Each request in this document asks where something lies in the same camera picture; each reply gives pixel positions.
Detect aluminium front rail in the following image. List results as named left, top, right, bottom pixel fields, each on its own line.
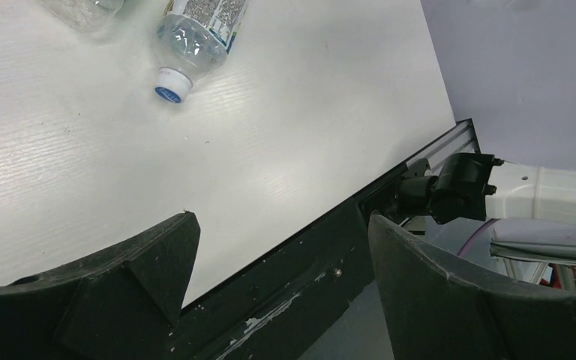
left=405, top=118, right=481, bottom=174

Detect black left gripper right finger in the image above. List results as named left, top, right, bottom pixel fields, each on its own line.
left=368, top=215, right=576, bottom=359

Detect Pocari Sweat clear bottle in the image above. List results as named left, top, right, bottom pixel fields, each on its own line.
left=152, top=0, right=249, bottom=104

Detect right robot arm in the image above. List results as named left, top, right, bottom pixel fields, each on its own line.
left=368, top=153, right=576, bottom=359

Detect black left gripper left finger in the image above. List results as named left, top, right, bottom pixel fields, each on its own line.
left=0, top=212, right=200, bottom=359

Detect green cap green label bottle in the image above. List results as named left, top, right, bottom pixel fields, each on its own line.
left=40, top=0, right=125, bottom=32

